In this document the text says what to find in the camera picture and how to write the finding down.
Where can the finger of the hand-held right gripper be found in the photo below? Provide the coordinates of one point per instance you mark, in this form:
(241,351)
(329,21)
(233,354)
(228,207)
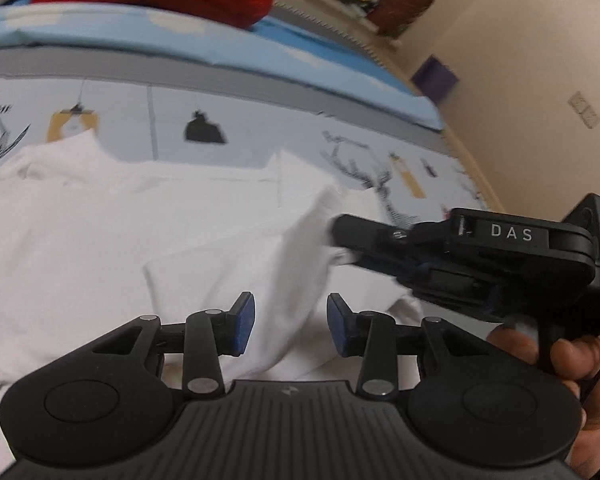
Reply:
(430,282)
(375,235)

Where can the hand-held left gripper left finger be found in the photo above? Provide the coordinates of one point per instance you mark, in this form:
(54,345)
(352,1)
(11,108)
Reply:
(243,321)

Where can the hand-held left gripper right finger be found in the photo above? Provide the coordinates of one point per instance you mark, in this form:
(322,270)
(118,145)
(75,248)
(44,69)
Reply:
(337,324)

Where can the white garment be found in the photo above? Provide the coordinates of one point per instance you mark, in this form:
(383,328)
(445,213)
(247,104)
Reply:
(80,235)

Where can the person's right hand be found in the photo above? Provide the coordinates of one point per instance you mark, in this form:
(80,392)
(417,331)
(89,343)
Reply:
(590,360)

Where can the purple box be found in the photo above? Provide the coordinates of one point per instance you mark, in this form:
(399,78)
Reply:
(432,79)

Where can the blue cloud printed blanket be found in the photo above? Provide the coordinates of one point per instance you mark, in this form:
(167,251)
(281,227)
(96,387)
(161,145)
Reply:
(130,30)

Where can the wall switch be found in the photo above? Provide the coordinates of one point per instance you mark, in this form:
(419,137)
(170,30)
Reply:
(584,110)

